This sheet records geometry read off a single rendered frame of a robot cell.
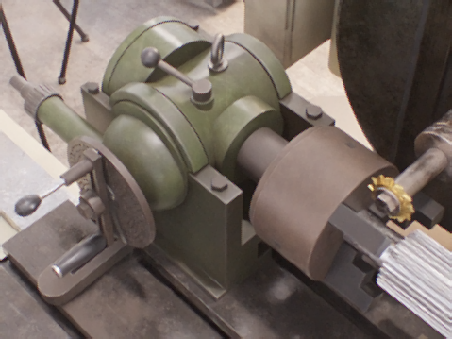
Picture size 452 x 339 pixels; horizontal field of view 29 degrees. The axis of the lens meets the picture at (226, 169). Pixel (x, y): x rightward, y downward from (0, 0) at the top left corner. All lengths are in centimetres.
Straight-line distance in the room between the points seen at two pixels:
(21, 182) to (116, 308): 60
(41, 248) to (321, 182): 52
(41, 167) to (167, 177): 73
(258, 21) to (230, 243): 44
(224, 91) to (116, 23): 215
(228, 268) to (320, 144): 27
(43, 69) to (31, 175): 136
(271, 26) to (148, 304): 51
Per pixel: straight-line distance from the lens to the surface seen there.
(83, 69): 319
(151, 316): 134
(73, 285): 135
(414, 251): 112
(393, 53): 130
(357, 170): 112
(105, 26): 336
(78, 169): 117
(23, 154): 193
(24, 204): 114
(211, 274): 135
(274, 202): 113
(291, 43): 149
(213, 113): 122
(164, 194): 122
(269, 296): 135
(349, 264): 119
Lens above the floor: 214
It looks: 49 degrees down
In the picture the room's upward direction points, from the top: straight up
